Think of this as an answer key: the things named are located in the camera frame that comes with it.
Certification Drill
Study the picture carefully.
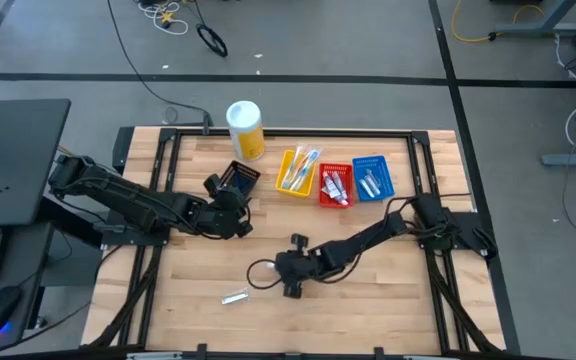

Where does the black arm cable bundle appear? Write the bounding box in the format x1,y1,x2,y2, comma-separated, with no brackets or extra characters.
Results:
87,244,164,349
425,248,502,354

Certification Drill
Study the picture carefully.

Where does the yellow disinfecting wipes canister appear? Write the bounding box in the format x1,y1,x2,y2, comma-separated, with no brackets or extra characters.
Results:
225,99,267,162

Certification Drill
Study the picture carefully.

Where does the yellow floor cable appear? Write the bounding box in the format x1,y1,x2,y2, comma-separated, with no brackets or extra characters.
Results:
450,0,547,44

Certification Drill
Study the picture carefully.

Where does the black coiled cable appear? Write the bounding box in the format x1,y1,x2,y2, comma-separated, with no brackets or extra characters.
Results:
195,23,229,58

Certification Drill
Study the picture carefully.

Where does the red toothbrush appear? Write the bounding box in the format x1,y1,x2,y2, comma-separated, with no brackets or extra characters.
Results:
290,147,314,192

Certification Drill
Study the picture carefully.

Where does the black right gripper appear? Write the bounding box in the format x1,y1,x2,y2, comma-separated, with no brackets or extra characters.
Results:
274,233,314,300

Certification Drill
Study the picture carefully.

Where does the blue slotted plastic basket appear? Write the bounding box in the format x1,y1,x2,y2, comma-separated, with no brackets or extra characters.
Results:
351,154,397,203

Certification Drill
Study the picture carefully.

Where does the long black floor cable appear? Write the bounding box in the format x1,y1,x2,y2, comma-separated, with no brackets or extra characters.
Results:
106,0,214,126

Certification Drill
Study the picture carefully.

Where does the yellow slotted plastic basket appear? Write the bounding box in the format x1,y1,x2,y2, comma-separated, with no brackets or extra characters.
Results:
274,149,318,199

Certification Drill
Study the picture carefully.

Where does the white cable bundle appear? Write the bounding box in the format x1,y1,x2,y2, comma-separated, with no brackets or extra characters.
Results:
136,0,190,36

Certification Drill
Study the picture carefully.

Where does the grey desk top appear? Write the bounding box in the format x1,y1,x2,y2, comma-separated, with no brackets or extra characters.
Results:
0,222,55,351

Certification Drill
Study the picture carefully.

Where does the black slotted plastic basket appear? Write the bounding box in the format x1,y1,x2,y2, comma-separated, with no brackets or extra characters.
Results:
217,159,263,200

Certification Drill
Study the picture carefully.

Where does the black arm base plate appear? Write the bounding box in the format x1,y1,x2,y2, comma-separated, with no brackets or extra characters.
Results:
414,210,497,251
100,209,172,247

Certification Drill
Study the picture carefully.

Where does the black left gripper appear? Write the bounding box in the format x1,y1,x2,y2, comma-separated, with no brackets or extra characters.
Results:
203,173,255,240

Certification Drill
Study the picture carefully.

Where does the black computer mouse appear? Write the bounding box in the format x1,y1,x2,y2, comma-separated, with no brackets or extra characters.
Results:
0,285,24,335

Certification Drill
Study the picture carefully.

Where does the grey desk leg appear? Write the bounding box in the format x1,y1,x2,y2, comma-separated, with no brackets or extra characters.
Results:
487,0,576,41

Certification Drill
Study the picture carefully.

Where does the blue toothbrush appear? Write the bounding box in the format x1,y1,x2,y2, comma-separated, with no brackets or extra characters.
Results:
280,145,303,191
297,147,324,191

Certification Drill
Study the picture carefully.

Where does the red slotted plastic basket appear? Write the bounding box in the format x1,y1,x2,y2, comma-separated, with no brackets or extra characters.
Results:
317,162,356,209

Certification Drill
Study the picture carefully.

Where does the black aluminium table frame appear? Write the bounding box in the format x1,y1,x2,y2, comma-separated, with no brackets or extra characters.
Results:
111,125,522,357

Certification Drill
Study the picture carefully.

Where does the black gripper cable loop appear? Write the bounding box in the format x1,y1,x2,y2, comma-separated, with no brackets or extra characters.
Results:
246,258,289,291

